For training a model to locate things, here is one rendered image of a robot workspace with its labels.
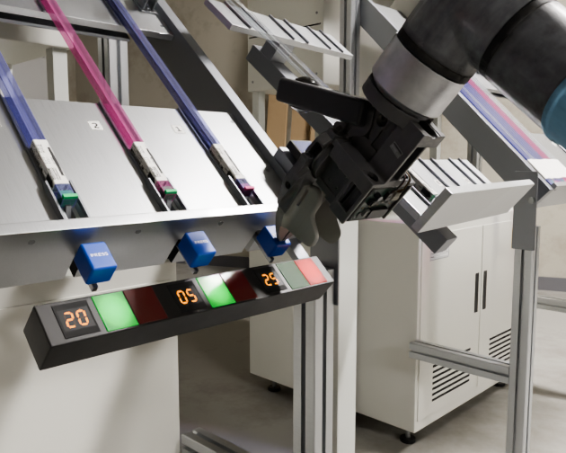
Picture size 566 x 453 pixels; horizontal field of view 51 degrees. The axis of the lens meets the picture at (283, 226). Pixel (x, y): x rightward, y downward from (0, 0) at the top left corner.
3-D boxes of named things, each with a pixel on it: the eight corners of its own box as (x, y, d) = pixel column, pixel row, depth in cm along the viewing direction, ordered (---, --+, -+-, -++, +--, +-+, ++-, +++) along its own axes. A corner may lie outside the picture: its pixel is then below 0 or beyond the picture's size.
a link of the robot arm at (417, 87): (381, 24, 51) (431, 38, 56) (351, 68, 53) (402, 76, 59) (437, 80, 47) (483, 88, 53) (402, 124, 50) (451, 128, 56)
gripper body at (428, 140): (335, 229, 56) (413, 132, 49) (287, 165, 60) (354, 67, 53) (382, 223, 61) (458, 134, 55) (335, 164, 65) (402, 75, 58)
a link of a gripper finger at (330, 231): (303, 270, 64) (350, 213, 59) (275, 230, 67) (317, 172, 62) (322, 267, 67) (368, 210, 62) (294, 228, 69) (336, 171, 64)
